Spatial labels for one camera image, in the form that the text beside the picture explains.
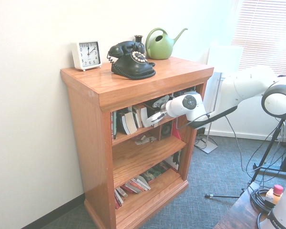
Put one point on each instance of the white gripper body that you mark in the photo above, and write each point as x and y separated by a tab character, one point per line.
156	119

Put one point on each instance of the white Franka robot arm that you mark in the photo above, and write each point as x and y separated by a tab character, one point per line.
248	83

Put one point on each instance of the thick paperback white pages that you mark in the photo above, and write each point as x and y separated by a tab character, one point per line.
144	113

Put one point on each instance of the small wooden speaker box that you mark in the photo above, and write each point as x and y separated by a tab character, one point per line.
166	130

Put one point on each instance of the thin paperback cream pages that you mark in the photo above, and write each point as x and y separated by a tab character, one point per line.
138	117

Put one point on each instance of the small papers and clips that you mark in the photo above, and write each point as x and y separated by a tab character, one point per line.
144	139

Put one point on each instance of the red folder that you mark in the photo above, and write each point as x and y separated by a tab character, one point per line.
176	134

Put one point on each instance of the black cover paperback cream pages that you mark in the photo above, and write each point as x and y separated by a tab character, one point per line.
129	124

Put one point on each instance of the red white spine book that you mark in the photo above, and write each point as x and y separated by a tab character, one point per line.
113	125

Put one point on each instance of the black white picture book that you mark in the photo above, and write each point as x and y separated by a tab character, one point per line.
175	161

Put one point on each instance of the green camouflage cover book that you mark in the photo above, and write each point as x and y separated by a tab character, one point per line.
156	173

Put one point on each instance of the black vintage rotary telephone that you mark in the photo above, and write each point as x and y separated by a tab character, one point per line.
131	64

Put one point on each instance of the white cover fallen paperback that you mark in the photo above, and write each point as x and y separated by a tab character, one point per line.
144	182

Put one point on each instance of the red white fallen paperback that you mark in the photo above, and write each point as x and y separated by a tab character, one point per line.
135	186

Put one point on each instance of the green plastic watering can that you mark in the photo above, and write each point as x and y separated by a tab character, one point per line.
159	48

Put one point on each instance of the wooden bookshelf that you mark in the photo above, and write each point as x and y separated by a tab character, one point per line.
90	148

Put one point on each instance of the black vase gold rim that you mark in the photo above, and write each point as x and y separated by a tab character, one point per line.
138	38

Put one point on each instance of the red spine paperback stack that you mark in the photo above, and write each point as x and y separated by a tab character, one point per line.
118	199

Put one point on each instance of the white shade floor lamp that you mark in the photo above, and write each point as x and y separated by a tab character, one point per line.
225	58

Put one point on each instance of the white square alarm clock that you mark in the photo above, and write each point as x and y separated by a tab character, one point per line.
88	55

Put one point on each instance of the black stand leg rubber foot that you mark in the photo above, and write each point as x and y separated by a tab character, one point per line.
222	196

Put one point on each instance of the black tripod stand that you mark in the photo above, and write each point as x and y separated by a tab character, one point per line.
268	148

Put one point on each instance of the window blinds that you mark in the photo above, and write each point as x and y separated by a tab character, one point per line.
264	35

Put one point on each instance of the yellow emergency stop red button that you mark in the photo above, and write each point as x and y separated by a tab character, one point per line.
274	195

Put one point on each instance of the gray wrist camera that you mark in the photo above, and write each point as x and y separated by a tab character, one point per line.
160	101

